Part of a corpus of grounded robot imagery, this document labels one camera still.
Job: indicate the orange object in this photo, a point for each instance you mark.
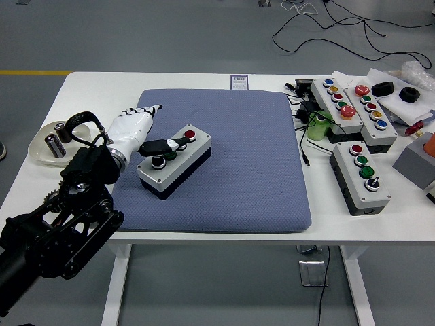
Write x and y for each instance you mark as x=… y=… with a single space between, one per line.
x=431 y=144

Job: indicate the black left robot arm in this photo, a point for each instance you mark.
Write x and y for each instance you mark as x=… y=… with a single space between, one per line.
x=61 y=224

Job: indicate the black electronic device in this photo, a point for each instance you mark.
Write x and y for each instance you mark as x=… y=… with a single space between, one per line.
x=302 y=86

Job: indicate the grey four-button control box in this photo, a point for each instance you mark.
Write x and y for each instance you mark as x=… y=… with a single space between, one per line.
x=350 y=176
x=198 y=142

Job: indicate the blue-grey textured mat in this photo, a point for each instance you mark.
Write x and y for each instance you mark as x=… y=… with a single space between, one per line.
x=238 y=153

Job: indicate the light green plastic cylinder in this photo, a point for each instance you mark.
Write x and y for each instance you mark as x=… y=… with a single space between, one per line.
x=317 y=129

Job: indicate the metal floor plate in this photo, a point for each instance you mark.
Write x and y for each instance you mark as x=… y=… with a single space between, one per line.
x=309 y=275

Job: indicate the grey block box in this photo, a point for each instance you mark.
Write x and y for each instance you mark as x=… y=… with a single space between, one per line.
x=414 y=163

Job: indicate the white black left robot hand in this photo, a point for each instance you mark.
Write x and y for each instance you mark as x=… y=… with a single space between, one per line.
x=130 y=130

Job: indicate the dark shoe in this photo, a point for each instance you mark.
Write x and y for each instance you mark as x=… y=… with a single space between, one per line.
x=2 y=151

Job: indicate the white paper sheet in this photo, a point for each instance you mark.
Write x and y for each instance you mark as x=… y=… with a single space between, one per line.
x=408 y=110

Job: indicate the dark cylindrical battery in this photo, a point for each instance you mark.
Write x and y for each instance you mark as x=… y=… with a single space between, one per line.
x=56 y=146
x=63 y=133

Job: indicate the grey five-button control box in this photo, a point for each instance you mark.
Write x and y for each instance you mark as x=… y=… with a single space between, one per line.
x=384 y=136
x=326 y=96

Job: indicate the white shallow dish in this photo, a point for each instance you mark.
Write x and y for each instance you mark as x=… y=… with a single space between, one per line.
x=39 y=149

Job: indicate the clear bubble wrap bag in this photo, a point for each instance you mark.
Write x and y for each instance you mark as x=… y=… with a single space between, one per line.
x=419 y=74

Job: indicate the white table leg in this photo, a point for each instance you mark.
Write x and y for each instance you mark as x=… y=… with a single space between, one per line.
x=360 y=288
x=115 y=288

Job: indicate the barcode label sticker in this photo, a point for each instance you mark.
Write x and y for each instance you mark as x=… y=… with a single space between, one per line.
x=240 y=82

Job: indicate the black power adapter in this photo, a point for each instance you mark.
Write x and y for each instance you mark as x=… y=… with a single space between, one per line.
x=307 y=108

